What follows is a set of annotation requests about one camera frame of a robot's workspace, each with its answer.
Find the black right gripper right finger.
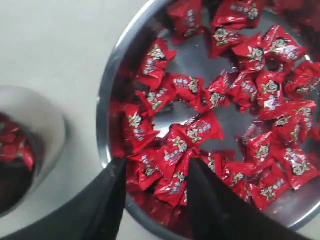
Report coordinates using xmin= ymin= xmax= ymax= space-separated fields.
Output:
xmin=188 ymin=158 xmax=305 ymax=240

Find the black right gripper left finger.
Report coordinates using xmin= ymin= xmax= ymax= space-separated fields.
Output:
xmin=0 ymin=158 xmax=127 ymax=240

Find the round steel plate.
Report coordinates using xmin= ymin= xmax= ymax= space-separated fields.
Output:
xmin=96 ymin=0 xmax=320 ymax=238

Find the red wrapped candy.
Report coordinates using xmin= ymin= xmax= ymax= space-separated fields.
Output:
xmin=271 ymin=144 xmax=320 ymax=190
xmin=136 ymin=38 xmax=178 ymax=90
xmin=256 ymin=71 xmax=286 ymax=120
xmin=262 ymin=25 xmax=308 ymax=64

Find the stainless steel cup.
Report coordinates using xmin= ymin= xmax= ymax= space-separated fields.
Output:
xmin=0 ymin=85 xmax=66 ymax=217

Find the red candy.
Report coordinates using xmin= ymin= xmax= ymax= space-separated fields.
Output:
xmin=262 ymin=25 xmax=308 ymax=64
xmin=256 ymin=71 xmax=286 ymax=120
xmin=136 ymin=38 xmax=178 ymax=90
xmin=0 ymin=114 xmax=35 ymax=172
xmin=271 ymin=144 xmax=320 ymax=190

